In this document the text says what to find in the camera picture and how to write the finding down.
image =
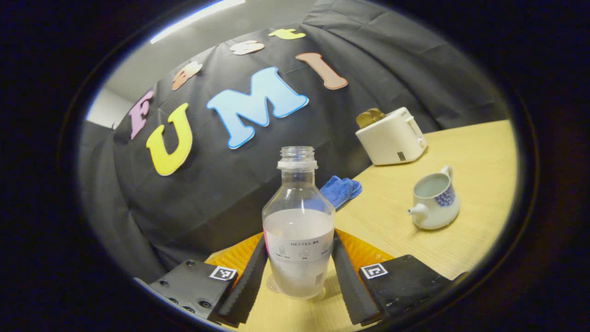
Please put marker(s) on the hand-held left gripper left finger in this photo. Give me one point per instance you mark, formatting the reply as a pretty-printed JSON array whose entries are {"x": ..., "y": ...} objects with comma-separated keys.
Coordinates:
[{"x": 246, "y": 281}]

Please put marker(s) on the white toaster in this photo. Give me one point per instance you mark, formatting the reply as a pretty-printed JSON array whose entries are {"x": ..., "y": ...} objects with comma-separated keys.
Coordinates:
[{"x": 392, "y": 140}]

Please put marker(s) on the white blue patterned teacup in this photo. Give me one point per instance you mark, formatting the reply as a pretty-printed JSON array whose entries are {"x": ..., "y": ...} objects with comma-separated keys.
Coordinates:
[{"x": 438, "y": 214}]

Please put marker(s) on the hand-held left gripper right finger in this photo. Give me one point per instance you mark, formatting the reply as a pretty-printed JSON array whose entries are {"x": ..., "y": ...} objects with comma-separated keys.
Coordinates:
[{"x": 350, "y": 281}]

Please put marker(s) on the blue folded towel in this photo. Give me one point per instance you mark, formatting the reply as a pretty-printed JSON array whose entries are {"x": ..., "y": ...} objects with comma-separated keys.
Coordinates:
[{"x": 341, "y": 190}]

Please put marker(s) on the brown toast slice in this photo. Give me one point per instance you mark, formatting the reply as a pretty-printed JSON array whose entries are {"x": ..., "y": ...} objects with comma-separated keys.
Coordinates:
[
  {"x": 378, "y": 113},
  {"x": 364, "y": 121}
]

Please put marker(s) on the clear plastic water bottle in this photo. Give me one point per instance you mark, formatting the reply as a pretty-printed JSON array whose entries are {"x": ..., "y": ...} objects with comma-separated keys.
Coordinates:
[{"x": 298, "y": 230}]

